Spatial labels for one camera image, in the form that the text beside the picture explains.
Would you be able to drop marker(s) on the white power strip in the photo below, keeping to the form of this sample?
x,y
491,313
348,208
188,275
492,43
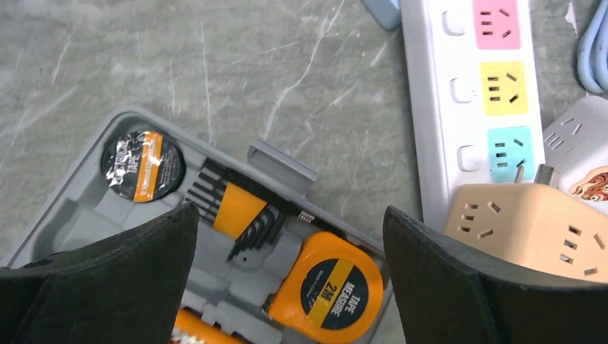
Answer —
x,y
474,96

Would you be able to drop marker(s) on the light blue power strip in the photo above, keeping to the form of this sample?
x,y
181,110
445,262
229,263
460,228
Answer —
x,y
591,53

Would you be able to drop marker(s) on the white and blue cube adapter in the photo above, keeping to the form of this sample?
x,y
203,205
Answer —
x,y
576,146

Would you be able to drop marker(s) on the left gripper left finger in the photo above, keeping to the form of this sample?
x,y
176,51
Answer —
x,y
126,288

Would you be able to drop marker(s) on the grey tool case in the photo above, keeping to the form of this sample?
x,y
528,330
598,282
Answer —
x,y
269,266

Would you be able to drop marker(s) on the orange cube adapter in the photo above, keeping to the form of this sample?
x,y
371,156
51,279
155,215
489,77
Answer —
x,y
534,225

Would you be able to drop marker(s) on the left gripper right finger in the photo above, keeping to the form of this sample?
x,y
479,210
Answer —
x,y
449,292

